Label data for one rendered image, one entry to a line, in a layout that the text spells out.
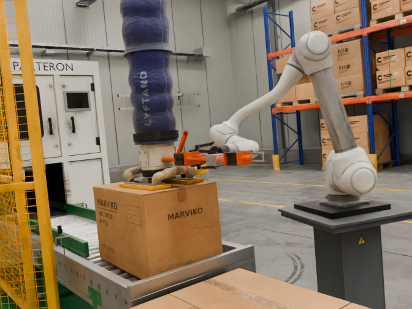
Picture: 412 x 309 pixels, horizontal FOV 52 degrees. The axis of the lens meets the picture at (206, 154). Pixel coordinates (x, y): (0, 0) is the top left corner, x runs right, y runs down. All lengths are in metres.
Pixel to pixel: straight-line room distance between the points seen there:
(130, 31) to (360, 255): 1.53
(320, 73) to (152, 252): 1.07
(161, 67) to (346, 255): 1.25
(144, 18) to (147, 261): 1.11
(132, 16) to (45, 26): 9.23
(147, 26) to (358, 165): 1.14
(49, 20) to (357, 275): 10.10
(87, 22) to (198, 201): 10.00
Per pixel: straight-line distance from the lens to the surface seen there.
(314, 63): 1.92
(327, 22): 10.13
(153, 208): 1.85
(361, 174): 1.90
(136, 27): 2.05
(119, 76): 11.76
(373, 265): 2.25
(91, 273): 2.14
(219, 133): 2.13
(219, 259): 2.02
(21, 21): 2.45
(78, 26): 11.59
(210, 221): 2.03
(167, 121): 2.01
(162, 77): 2.03
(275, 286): 1.82
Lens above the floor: 1.21
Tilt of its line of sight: 3 degrees down
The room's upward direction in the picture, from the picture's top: 5 degrees counter-clockwise
